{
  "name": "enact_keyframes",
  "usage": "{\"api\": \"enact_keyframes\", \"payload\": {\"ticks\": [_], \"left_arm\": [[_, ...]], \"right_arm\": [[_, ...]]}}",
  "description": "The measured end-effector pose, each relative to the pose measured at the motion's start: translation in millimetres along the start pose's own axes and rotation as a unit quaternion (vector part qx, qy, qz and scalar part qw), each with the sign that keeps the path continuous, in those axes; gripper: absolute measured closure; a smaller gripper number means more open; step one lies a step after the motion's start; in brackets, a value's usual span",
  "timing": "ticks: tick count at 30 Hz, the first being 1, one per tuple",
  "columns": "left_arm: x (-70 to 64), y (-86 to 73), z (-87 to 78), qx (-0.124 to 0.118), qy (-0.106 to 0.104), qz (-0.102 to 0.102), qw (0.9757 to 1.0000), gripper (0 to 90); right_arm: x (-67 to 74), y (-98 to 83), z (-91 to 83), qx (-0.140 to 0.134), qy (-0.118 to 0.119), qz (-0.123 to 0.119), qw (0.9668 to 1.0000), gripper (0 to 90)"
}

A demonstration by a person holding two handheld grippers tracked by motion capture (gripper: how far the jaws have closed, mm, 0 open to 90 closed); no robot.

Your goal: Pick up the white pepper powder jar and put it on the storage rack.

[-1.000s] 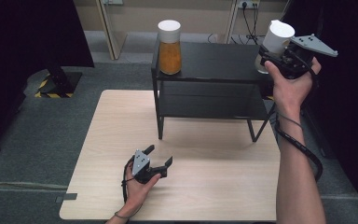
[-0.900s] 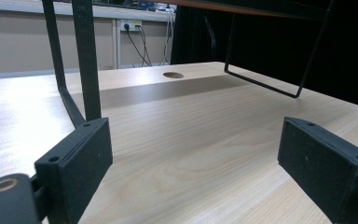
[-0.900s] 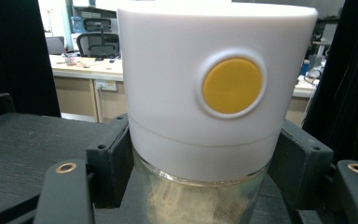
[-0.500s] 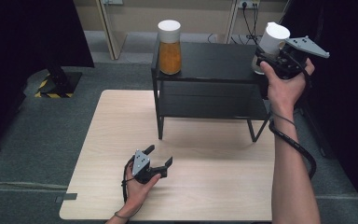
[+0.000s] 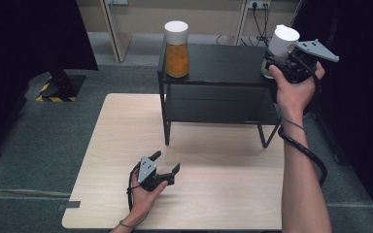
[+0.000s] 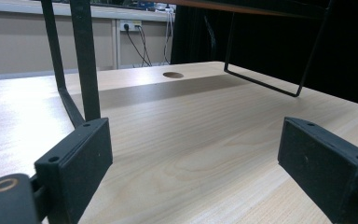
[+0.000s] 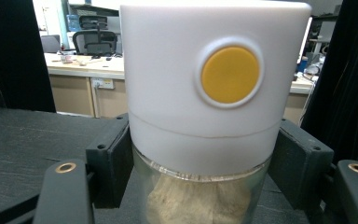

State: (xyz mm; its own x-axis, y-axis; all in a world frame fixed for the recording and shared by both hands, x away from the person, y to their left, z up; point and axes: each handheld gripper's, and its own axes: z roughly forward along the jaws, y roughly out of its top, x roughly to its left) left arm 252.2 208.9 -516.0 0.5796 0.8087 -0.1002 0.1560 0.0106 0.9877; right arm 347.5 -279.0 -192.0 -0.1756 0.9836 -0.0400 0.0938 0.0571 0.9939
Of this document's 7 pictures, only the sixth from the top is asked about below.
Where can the white wall socket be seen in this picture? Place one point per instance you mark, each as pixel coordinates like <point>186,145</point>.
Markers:
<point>132,24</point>

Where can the black two-tier shelf rack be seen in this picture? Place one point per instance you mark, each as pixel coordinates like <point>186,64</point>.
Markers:
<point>85,62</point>

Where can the black curtain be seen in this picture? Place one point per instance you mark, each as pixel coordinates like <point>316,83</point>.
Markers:
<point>276,46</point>

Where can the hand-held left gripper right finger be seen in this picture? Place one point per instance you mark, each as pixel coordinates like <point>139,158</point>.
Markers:
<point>323,168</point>

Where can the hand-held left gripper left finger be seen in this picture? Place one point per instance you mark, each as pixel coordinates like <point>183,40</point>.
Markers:
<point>80,161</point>

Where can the white partition post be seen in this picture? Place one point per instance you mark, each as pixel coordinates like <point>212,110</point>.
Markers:
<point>115,43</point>

